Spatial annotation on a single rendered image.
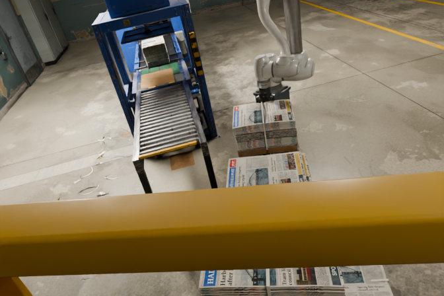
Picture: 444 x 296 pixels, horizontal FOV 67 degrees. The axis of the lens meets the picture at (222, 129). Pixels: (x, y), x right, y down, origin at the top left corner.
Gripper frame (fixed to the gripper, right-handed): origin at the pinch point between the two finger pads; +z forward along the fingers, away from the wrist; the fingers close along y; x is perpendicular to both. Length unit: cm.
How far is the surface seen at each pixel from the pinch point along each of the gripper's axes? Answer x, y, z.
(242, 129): -31.5, -15.2, -8.5
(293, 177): -83, 11, -11
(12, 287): -177, -33, -73
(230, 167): -72, -19, -11
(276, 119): -28.1, 5.7, -10.3
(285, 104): -9.2, 12.1, -10.4
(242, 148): -30.7, -17.4, 6.0
